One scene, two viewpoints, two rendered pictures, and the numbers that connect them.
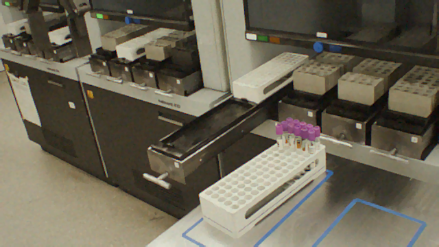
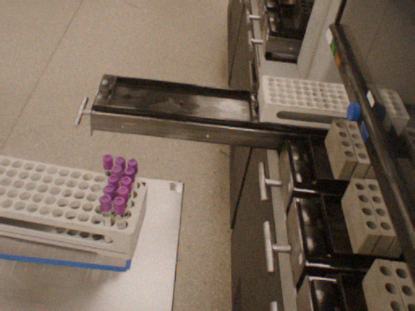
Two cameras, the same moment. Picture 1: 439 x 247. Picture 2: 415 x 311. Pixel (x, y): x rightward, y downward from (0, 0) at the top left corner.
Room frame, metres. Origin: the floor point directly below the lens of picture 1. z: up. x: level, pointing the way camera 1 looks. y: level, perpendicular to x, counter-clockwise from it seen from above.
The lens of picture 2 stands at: (0.65, -0.54, 1.42)
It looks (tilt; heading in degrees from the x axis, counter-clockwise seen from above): 39 degrees down; 43
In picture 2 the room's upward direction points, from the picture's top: 7 degrees clockwise
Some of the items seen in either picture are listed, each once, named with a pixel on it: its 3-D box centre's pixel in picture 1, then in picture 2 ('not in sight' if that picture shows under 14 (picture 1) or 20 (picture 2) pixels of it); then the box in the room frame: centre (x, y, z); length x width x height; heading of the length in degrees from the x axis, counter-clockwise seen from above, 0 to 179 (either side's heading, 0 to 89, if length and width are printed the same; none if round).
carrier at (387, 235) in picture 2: (360, 88); (372, 218); (1.22, -0.42, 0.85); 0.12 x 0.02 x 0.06; 44
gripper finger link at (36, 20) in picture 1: (39, 31); not in sight; (0.87, 0.31, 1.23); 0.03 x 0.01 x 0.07; 136
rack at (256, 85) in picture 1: (272, 77); (329, 108); (1.43, -0.20, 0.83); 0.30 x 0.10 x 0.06; 135
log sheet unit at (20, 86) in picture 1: (22, 99); not in sight; (2.59, 1.12, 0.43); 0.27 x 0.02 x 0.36; 45
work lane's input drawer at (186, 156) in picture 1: (240, 114); (241, 117); (1.30, -0.07, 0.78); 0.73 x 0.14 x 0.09; 135
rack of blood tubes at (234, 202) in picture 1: (266, 181); (44, 202); (0.83, -0.09, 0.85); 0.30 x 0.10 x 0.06; 130
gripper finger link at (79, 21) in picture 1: (82, 20); not in sight; (0.77, 0.19, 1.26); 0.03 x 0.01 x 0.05; 46
